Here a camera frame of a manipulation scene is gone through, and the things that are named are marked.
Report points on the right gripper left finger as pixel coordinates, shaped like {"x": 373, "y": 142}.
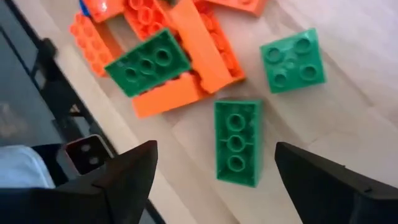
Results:
{"x": 130, "y": 180}

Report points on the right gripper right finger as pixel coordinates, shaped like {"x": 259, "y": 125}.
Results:
{"x": 317, "y": 186}

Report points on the green long building block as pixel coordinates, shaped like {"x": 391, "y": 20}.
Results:
{"x": 237, "y": 143}
{"x": 149, "y": 63}

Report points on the orange long building block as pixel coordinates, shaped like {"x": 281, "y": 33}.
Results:
{"x": 90, "y": 46}
{"x": 168, "y": 96}
{"x": 202, "y": 46}
{"x": 146, "y": 17}
{"x": 239, "y": 4}

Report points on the green small building block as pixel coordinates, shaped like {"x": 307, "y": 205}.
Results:
{"x": 292, "y": 60}

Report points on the white flat panel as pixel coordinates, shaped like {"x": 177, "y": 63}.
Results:
{"x": 21, "y": 168}

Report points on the orange small building block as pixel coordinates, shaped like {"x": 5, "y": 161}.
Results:
{"x": 102, "y": 7}

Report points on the blue long building block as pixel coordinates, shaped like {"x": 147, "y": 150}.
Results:
{"x": 83, "y": 7}

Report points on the black aluminium table frame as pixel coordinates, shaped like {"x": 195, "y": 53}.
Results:
{"x": 62, "y": 93}

